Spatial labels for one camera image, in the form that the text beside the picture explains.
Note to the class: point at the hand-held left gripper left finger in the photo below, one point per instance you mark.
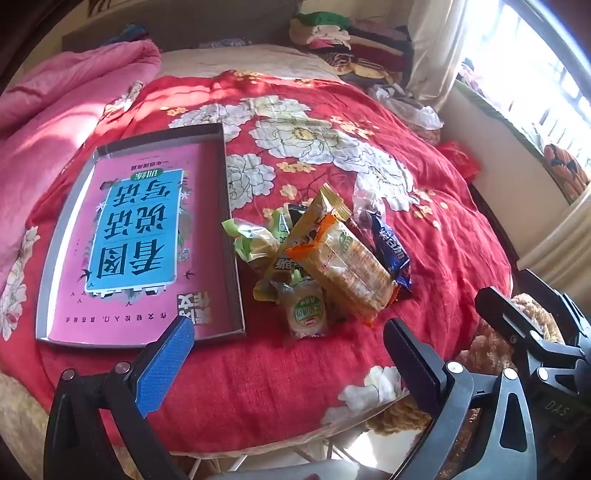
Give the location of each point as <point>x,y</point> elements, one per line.
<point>166,369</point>

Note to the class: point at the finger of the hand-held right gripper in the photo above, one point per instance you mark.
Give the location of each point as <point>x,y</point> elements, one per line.
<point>558,300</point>
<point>508,314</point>

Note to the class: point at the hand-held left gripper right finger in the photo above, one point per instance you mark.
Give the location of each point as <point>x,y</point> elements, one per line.
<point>411,360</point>

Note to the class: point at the orange cracker packet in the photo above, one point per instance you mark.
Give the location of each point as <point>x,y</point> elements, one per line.
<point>351,272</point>

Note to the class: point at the blue cookie packet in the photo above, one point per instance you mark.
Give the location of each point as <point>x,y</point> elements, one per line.
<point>390,254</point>

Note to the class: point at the round pastry with green label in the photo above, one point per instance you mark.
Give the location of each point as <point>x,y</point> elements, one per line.
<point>304,314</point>

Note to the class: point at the green snack packet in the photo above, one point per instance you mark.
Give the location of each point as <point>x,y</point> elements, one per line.
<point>277,224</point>
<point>249,244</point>

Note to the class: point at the yellow cartoon snack packet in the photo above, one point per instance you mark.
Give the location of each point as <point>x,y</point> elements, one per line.
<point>323,203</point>

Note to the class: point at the grey shallow cardboard box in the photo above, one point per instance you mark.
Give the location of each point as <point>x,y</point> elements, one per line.
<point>161,142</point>

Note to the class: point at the beige plush blanket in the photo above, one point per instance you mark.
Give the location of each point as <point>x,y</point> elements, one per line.
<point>498,341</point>

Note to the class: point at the red floral quilt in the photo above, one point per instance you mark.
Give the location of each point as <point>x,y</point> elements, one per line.
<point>277,378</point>

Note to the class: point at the orange patterned cushion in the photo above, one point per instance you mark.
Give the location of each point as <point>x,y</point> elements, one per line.
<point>565,170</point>

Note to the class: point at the red paper bag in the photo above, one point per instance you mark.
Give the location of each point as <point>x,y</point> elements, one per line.
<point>457,157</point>

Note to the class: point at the pink and blue workbook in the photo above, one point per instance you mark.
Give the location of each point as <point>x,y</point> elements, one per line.
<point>203,184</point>

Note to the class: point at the green window sill cloth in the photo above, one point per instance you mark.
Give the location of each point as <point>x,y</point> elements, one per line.
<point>498,115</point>

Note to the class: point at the white plastic bag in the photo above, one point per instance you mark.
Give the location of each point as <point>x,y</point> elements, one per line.
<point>415,113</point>

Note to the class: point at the barred window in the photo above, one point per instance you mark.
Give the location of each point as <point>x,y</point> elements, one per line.
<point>531,69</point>

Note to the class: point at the white curtain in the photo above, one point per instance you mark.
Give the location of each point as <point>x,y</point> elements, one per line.
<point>438,46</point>

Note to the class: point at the pink fleece blanket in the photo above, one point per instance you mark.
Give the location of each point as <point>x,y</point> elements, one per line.
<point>60,92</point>

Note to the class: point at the pile of folded clothes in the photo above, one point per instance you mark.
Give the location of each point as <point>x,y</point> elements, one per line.
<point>364,44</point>

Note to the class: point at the beige bed sheet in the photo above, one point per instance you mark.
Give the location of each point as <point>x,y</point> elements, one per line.
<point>258,60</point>

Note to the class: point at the grey patterned cloth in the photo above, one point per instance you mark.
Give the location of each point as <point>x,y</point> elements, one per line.
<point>226,44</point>

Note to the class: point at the grey upholstered headboard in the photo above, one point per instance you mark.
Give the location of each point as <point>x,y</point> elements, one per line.
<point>184,23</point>

